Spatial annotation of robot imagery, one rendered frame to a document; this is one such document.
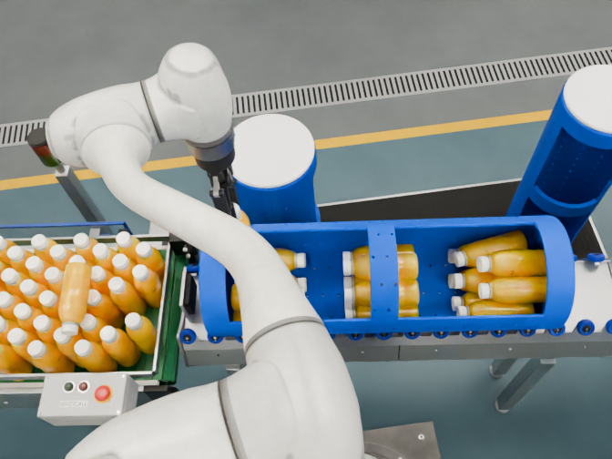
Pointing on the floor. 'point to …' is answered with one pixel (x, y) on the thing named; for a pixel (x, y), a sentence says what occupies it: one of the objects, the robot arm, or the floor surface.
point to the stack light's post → (79, 195)
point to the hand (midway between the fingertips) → (229, 205)
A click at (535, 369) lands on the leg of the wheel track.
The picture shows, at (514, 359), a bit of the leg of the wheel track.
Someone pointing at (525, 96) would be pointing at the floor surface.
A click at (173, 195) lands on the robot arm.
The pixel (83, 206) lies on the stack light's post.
